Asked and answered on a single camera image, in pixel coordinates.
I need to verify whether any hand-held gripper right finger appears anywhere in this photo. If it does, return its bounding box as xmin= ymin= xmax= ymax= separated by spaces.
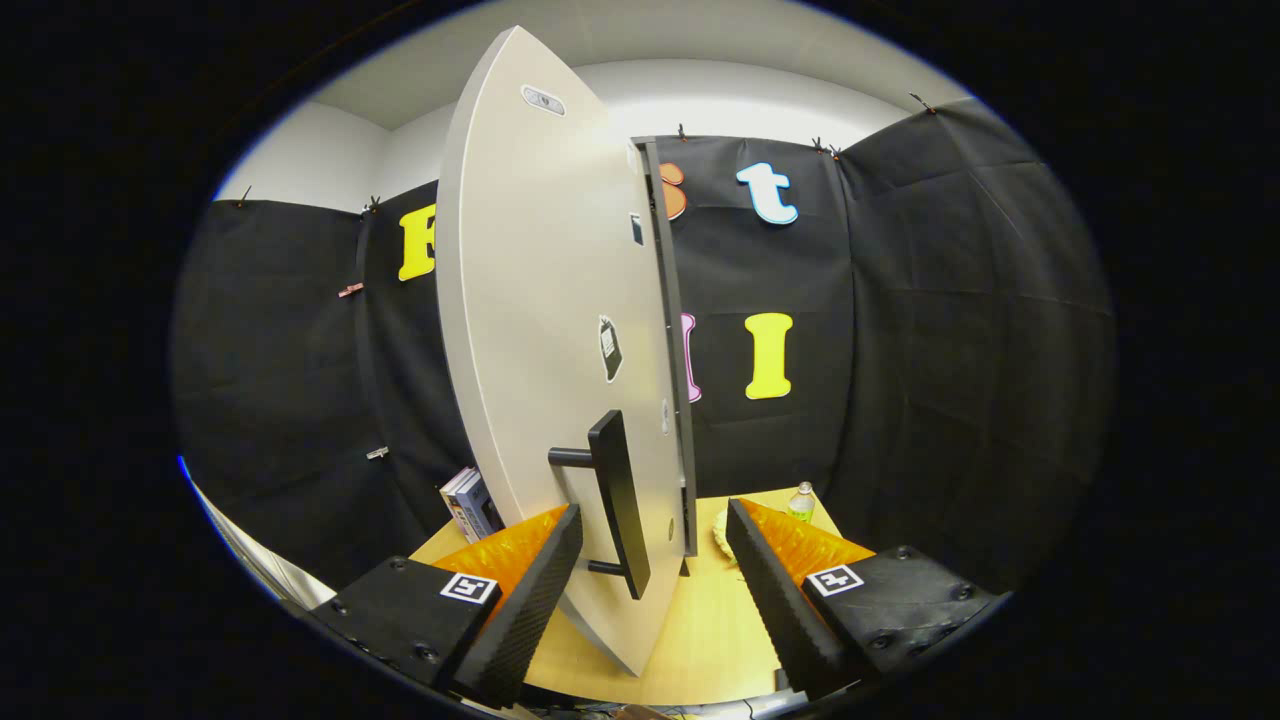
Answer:
xmin=725 ymin=498 xmax=1006 ymax=701

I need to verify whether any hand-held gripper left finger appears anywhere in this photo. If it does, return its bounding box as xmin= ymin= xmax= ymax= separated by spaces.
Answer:
xmin=305 ymin=503 xmax=585 ymax=709

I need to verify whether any beige shoe cabinet door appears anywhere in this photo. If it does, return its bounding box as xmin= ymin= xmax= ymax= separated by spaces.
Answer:
xmin=435 ymin=25 xmax=696 ymax=678

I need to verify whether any blue-grey book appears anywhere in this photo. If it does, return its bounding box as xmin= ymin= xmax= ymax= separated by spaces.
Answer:
xmin=455 ymin=472 xmax=504 ymax=544

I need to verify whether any white cover book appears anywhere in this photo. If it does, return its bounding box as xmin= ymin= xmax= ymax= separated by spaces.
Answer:
xmin=440 ymin=466 xmax=479 ymax=541

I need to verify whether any black backdrop cloth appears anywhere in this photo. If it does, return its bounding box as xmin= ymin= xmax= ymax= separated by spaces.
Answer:
xmin=172 ymin=97 xmax=1116 ymax=601

